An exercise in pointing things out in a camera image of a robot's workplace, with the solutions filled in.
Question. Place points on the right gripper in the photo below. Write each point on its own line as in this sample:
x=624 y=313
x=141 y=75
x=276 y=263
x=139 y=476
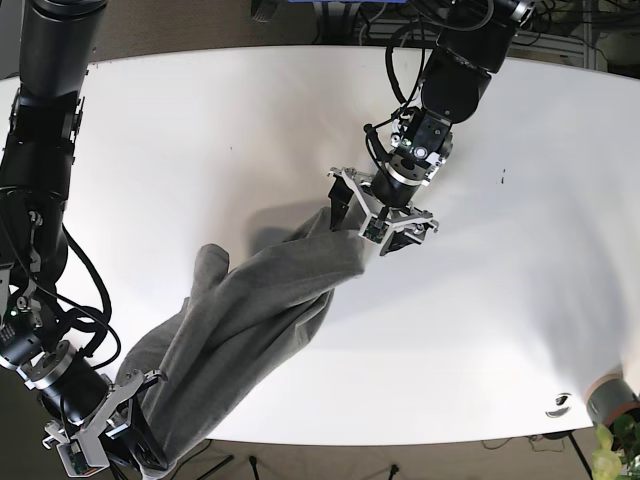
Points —
x=114 y=433

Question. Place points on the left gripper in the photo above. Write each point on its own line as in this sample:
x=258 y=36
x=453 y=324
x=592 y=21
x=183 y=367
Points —
x=377 y=220

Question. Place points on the grey T-shirt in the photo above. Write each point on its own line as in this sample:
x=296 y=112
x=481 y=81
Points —
x=237 y=326

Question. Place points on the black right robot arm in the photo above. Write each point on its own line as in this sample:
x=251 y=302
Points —
x=46 y=338

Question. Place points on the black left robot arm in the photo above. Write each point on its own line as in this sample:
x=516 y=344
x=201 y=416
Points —
x=473 y=42

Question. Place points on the right silver table grommet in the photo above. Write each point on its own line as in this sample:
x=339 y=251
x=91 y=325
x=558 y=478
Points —
x=561 y=404

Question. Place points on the grey plant pot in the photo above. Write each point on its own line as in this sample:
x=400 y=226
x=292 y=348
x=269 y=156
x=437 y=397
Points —
x=611 y=397

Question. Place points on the green potted plant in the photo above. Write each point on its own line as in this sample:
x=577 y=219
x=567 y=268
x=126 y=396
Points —
x=617 y=455

